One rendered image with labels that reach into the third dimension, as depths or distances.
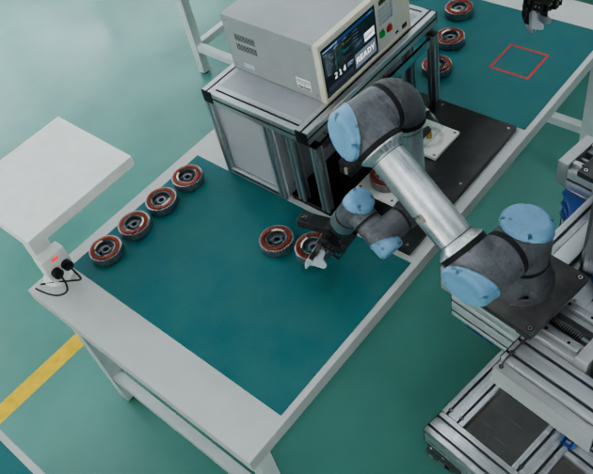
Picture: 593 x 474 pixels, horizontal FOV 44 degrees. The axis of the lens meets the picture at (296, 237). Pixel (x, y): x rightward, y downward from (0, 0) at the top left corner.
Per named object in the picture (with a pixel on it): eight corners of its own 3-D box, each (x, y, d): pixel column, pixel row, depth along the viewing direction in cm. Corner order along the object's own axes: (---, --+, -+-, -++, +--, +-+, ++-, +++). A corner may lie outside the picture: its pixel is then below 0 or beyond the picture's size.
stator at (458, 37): (471, 43, 284) (471, 35, 281) (446, 55, 282) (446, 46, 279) (454, 30, 291) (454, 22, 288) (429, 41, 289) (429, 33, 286)
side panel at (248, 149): (292, 195, 247) (274, 122, 223) (286, 200, 246) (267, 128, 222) (233, 165, 262) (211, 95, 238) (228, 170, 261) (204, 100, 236)
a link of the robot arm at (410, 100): (401, 52, 168) (413, 197, 204) (366, 75, 165) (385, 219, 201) (438, 71, 161) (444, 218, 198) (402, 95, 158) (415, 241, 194)
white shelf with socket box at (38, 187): (179, 257, 238) (131, 155, 204) (93, 338, 222) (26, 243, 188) (111, 215, 256) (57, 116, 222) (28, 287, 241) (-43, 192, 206)
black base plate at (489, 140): (516, 131, 249) (517, 126, 247) (408, 256, 222) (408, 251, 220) (402, 89, 273) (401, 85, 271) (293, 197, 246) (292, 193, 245)
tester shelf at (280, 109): (437, 23, 242) (437, 11, 239) (308, 147, 214) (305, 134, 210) (333, -8, 265) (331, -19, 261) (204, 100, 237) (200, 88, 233)
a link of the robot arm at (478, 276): (538, 267, 155) (377, 72, 161) (489, 309, 150) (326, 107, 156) (512, 279, 166) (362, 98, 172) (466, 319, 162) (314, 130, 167)
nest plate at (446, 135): (459, 134, 249) (459, 131, 248) (435, 161, 243) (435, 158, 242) (423, 119, 257) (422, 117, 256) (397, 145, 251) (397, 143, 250)
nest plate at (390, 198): (419, 178, 239) (419, 175, 238) (392, 207, 233) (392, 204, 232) (382, 162, 247) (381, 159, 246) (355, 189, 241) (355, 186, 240)
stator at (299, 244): (339, 243, 221) (337, 235, 218) (323, 271, 215) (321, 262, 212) (306, 234, 226) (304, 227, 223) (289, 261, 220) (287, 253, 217)
